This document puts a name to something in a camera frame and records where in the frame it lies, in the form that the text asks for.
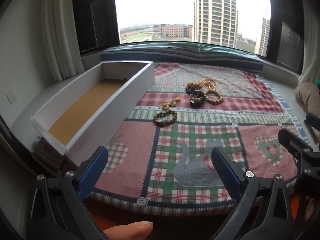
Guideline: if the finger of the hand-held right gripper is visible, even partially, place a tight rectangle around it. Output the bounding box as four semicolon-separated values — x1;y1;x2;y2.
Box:
303;113;320;144
277;128;320;198

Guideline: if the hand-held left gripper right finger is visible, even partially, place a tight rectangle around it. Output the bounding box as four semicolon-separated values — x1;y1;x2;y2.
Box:
211;147;294;240

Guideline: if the tan wooden bead bracelet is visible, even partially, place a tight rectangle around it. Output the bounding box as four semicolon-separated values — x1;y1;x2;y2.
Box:
204;90;223;105

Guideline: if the plaid patchwork quilt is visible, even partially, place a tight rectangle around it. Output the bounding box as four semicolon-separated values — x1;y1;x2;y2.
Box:
91;62;310;217

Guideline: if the person's right hand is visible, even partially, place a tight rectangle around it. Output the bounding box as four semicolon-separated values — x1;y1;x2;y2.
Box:
303;196;319;222

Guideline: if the person's khaki trouser leg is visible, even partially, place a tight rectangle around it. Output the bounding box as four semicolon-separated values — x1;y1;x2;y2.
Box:
294;81;320;118

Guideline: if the dark woven basket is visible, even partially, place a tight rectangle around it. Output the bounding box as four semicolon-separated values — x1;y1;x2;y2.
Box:
32;136;65;178

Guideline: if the white drawer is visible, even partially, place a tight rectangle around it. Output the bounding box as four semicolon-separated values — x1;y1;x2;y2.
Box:
30;61;155;155

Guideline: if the white wall socket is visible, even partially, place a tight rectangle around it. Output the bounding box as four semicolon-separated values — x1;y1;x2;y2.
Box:
6;89;18;105

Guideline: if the dark window casement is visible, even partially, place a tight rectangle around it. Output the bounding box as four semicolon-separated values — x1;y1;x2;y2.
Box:
266;0;304;74
72;0;120;54

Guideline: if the brown bead bracelet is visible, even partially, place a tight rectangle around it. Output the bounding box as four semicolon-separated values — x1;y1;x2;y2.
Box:
153;110;177;127

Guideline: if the white curtain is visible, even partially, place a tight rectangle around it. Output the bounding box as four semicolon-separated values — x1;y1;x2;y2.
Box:
41;0;85;82
299;0;320;85

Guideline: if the tall apartment building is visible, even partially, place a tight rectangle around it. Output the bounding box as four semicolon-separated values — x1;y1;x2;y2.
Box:
194;0;238;48

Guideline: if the low brick building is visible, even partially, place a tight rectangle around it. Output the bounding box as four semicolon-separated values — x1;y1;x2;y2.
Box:
161;24;193;38

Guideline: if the amber bead necklace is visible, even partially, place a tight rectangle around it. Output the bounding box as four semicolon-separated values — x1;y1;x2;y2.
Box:
187;79;217;92

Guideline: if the gold charm chain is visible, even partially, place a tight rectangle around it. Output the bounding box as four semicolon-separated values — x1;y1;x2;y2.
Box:
159;97;181;110

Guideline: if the narrow apartment building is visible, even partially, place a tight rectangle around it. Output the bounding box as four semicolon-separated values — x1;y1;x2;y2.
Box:
255;17;271;55

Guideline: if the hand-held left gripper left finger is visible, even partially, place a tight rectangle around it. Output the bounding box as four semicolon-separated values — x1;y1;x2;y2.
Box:
25;146;110;240

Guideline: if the person's left hand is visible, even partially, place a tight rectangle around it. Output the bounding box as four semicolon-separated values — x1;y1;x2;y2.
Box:
103;221;154;240

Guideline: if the dark green striped cushion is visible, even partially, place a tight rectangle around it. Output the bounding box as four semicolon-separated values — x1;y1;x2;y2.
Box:
100;41;264;74

